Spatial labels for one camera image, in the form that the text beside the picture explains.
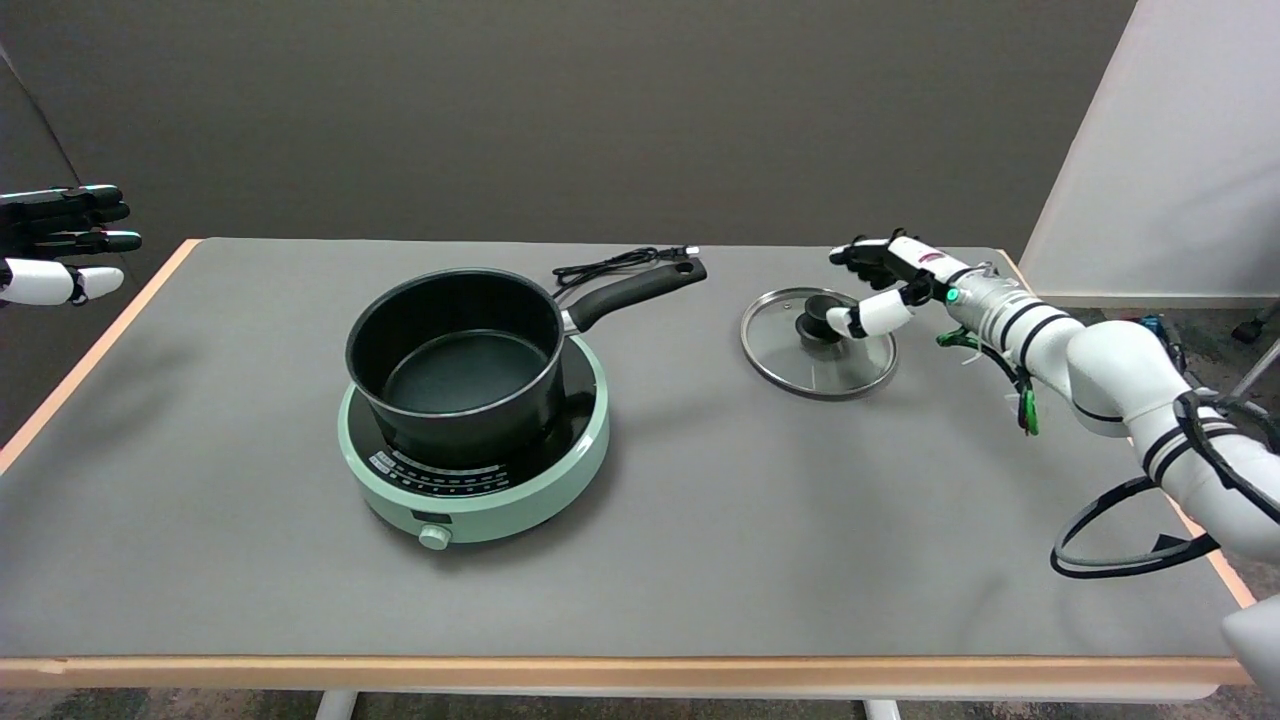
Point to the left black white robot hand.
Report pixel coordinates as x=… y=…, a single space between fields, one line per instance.
x=60 y=245

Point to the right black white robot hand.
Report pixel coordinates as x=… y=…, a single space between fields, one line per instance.
x=890 y=285

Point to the glass pot lid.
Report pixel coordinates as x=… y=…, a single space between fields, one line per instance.
x=815 y=345

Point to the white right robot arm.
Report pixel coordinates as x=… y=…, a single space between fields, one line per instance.
x=1120 y=375

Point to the green induction cooker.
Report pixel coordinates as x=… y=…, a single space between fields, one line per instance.
x=520 y=480

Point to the black saucepan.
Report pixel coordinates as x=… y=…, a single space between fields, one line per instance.
x=465 y=360

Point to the white table leg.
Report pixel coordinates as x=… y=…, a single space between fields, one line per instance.
x=883 y=709
x=335 y=704

